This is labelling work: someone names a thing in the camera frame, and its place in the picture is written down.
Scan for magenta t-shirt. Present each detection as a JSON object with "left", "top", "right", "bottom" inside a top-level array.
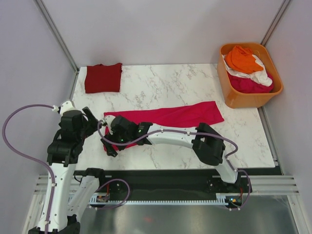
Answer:
[
  {"left": 102, "top": 100, "right": 225, "bottom": 153},
  {"left": 227, "top": 72, "right": 274, "bottom": 94}
]

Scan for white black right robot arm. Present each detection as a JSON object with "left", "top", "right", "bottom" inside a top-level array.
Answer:
[{"left": 97, "top": 115, "right": 241, "bottom": 192}]

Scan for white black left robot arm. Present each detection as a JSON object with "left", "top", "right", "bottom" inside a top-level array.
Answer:
[{"left": 28, "top": 105, "right": 107, "bottom": 234}]

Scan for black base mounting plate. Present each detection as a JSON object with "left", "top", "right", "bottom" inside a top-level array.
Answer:
[{"left": 73, "top": 168, "right": 252, "bottom": 201}]

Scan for folded dark red t-shirt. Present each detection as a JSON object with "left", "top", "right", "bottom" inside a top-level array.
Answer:
[{"left": 84, "top": 63, "right": 122, "bottom": 94}]

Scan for orange plastic laundry basket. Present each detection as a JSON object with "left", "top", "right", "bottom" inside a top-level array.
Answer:
[{"left": 217, "top": 42, "right": 283, "bottom": 109}]

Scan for magenta t-shirt in basket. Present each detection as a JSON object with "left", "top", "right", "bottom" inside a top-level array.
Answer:
[{"left": 227, "top": 72, "right": 274, "bottom": 94}]

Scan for orange t-shirt in basket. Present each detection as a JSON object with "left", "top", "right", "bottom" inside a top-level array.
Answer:
[{"left": 224, "top": 45, "right": 264, "bottom": 74}]

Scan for white t-shirt in basket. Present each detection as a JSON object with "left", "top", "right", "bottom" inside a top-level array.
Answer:
[{"left": 222, "top": 55, "right": 273, "bottom": 87}]

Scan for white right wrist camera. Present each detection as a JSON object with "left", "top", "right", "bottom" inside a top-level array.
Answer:
[{"left": 101, "top": 115, "right": 116, "bottom": 135}]

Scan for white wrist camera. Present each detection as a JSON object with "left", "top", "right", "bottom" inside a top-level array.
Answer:
[
  {"left": 52, "top": 100, "right": 76, "bottom": 116},
  {"left": 101, "top": 115, "right": 116, "bottom": 135}
]

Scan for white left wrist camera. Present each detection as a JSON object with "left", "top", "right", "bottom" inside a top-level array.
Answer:
[{"left": 52, "top": 100, "right": 76, "bottom": 116}]

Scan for white slotted cable duct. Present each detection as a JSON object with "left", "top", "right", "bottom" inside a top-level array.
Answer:
[{"left": 89, "top": 195, "right": 243, "bottom": 206}]

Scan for aluminium frame rail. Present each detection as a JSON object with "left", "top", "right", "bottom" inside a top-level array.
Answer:
[{"left": 34, "top": 174, "right": 300, "bottom": 195}]

